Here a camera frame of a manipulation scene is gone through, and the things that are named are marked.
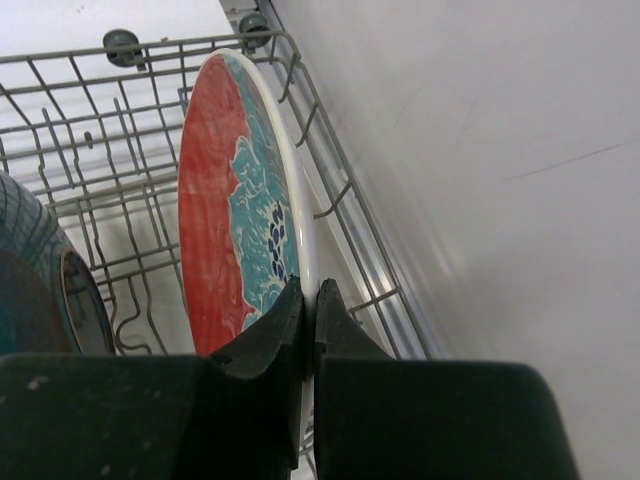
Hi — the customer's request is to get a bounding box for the aluminium rail at table edge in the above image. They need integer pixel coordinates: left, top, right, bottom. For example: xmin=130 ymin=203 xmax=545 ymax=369
xmin=222 ymin=1 xmax=444 ymax=359

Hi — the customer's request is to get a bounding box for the red and teal plate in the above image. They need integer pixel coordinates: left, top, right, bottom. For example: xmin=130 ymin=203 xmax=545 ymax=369
xmin=177 ymin=48 xmax=317 ymax=451

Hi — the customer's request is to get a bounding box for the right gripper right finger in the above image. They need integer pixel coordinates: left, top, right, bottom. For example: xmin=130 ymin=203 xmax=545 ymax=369
xmin=314 ymin=279 xmax=579 ymax=479

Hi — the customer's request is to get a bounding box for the grey wire dish rack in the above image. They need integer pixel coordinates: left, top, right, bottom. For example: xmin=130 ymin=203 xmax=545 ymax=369
xmin=0 ymin=14 xmax=431 ymax=480

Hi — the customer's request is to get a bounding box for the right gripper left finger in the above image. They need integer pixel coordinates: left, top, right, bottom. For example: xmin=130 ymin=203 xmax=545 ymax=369
xmin=1 ymin=277 xmax=305 ymax=479

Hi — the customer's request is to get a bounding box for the dark teal plate with blossoms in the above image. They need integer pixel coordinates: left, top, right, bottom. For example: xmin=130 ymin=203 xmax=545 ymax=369
xmin=1 ymin=173 xmax=116 ymax=355

